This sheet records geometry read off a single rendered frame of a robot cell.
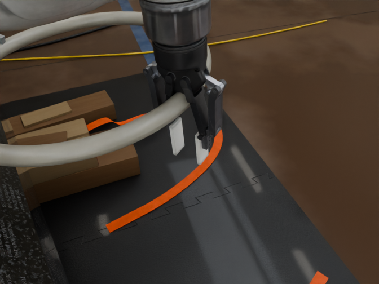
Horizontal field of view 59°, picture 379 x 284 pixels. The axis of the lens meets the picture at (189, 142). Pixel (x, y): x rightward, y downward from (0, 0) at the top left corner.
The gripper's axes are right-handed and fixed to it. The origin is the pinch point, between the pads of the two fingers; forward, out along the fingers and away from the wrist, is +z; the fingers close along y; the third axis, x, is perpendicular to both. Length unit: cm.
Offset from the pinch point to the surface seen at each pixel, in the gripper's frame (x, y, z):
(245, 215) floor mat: -45, 6, 86
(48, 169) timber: -10, 81, 60
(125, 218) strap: -16, 50, 82
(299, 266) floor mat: -35, -22, 88
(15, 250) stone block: 27.1, 25.1, 17.5
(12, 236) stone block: 25.4, 28.1, 17.3
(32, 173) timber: -5, 85, 60
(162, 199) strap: -33, 42, 83
